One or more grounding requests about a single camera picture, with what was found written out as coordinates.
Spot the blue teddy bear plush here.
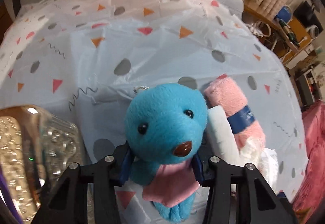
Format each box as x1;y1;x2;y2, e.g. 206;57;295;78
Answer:
124;83;209;223

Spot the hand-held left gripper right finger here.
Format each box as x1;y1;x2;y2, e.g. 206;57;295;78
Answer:
192;153;297;224

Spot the white round fan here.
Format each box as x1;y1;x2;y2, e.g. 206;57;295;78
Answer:
306;25;320;37

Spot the wooden table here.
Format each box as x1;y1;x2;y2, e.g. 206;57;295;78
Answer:
242;0;287;44

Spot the patterned plastic tablecloth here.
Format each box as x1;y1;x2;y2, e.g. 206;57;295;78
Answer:
0;0;305;224

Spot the grey low shelf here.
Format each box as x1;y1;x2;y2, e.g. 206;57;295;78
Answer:
296;69;320;108

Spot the black television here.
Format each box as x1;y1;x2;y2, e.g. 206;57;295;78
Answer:
293;1;324;34

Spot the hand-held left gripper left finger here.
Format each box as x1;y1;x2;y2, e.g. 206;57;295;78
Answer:
33;144;133;224

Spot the ornate gold tissue box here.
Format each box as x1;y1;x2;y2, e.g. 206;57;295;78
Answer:
0;105;85;223

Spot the white tote bag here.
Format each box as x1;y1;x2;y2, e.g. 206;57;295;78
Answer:
250;21;272;38

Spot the pink towel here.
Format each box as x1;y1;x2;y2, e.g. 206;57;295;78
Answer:
204;74;266;148

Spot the white plastic packet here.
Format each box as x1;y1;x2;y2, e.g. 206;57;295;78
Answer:
256;149;279;189

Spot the pink ruffled bedding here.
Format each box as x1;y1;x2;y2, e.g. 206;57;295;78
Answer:
292;101;325;224

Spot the blue folding chair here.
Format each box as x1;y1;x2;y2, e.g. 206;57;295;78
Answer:
276;5;292;20

